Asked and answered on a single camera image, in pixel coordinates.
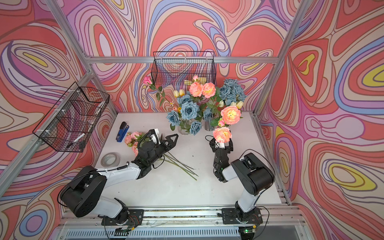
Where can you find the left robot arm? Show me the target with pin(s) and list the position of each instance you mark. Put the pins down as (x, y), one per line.
(83, 195)

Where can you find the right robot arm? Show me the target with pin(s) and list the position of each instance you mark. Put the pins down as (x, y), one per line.
(255, 177)

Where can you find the ribbed glass vase with ribbon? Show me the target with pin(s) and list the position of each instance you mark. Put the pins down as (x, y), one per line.
(207, 125)

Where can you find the blue stapler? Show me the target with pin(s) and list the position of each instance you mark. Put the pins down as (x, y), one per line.
(124, 127)

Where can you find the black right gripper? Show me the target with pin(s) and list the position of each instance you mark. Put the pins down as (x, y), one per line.
(229, 148)

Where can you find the blue rose bouquet left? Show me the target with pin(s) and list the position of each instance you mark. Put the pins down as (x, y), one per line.
(189, 112)

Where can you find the blue rose bouquet right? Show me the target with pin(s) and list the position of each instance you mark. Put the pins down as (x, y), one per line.
(232, 91)

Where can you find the black wire basket back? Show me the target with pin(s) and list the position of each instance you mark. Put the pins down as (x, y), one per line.
(177, 68)

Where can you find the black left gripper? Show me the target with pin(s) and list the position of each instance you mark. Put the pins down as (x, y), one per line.
(168, 142)

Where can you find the pink rose bunch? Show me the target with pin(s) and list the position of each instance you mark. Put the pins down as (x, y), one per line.
(207, 90)
(227, 117)

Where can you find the magenta rosebud stem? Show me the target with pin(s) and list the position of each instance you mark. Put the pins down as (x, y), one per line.
(160, 93)

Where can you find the blue rose bouquet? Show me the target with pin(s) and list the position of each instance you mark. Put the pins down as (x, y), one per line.
(232, 91)
(189, 112)

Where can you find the black wire basket left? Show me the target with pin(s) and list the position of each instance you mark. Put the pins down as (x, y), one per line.
(71, 124)

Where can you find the white tape roll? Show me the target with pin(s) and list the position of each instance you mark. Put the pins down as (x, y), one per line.
(110, 160)

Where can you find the yellow sponge in basket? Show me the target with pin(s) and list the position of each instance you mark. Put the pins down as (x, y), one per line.
(198, 80)

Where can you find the pale pink rose stem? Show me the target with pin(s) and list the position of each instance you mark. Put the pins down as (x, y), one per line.
(136, 136)

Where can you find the black wire basket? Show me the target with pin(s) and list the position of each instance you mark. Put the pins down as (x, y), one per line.
(71, 124)
(177, 68)

